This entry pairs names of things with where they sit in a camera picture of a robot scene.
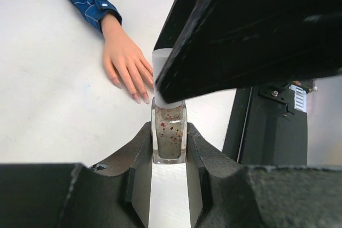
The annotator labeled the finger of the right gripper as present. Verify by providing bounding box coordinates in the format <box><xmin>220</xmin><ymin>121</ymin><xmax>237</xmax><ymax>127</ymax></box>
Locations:
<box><xmin>157</xmin><ymin>0</ymin><xmax>341</xmax><ymax>103</ymax></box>
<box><xmin>156</xmin><ymin>0</ymin><xmax>197</xmax><ymax>49</ymax></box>

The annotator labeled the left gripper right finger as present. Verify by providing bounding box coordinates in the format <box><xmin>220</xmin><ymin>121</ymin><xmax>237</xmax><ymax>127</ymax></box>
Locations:
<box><xmin>186</xmin><ymin>123</ymin><xmax>341</xmax><ymax>227</ymax></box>

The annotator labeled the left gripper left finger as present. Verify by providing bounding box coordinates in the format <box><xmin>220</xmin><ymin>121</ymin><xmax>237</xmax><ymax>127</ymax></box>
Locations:
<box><xmin>1</xmin><ymin>123</ymin><xmax>152</xmax><ymax>227</ymax></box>

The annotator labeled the white nail polish cap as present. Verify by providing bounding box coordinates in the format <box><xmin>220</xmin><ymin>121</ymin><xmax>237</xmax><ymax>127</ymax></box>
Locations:
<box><xmin>152</xmin><ymin>48</ymin><xmax>182</xmax><ymax>109</ymax></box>

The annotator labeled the clear nail polish bottle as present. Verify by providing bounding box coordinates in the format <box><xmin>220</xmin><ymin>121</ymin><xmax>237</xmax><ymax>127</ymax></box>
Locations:
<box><xmin>151</xmin><ymin>100</ymin><xmax>188</xmax><ymax>164</ymax></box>

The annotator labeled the mannequin hand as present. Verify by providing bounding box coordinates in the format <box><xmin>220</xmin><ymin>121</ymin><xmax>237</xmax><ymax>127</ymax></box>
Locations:
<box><xmin>100</xmin><ymin>14</ymin><xmax>154</xmax><ymax>104</ymax></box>

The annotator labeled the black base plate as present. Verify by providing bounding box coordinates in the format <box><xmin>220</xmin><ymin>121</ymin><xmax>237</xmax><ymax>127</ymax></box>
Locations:
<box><xmin>222</xmin><ymin>84</ymin><xmax>308</xmax><ymax>166</ymax></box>

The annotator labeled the right white cable duct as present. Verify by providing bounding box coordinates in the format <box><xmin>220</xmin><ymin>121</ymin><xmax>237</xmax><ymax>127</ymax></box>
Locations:
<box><xmin>290</xmin><ymin>84</ymin><xmax>307</xmax><ymax>113</ymax></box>

